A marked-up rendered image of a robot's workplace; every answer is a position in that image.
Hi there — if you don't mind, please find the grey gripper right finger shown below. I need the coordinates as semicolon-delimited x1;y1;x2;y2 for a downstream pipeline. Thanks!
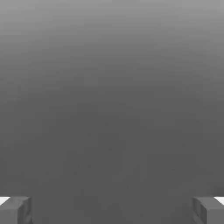
192;196;224;224

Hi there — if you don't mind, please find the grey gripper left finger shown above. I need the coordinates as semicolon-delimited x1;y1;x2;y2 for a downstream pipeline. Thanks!
0;196;33;224

